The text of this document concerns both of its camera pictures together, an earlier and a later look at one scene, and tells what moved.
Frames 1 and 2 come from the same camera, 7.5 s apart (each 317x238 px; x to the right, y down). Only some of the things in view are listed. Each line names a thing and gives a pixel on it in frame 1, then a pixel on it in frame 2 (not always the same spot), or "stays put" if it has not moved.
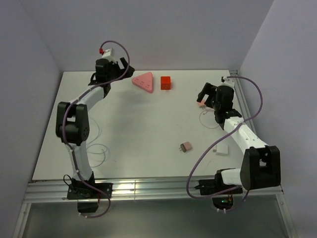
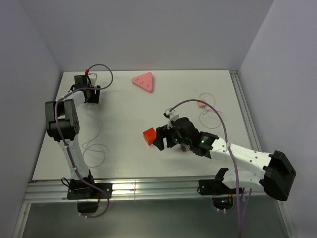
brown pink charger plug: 185,147 stays put
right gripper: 208,89 → 162,132
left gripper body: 115,71 → 94,98
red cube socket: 165,83 → 149,136
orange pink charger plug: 201,104 stays put
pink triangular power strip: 144,82 stays put
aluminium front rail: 54,191 stays put
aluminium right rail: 236,78 stays put
